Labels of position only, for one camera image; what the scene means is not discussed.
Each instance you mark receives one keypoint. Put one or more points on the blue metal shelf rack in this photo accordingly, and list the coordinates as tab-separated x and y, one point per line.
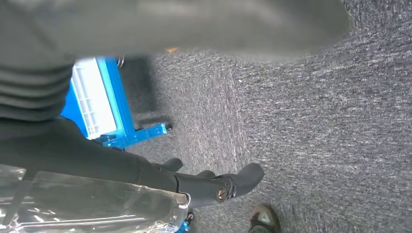
184	227
122	106

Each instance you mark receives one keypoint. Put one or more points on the white plastic crate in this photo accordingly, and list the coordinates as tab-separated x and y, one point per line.
93	96

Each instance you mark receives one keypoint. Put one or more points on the person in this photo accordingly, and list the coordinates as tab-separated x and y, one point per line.
264	220

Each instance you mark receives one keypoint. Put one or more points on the blue plastic crate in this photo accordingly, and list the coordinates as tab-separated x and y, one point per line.
71	112

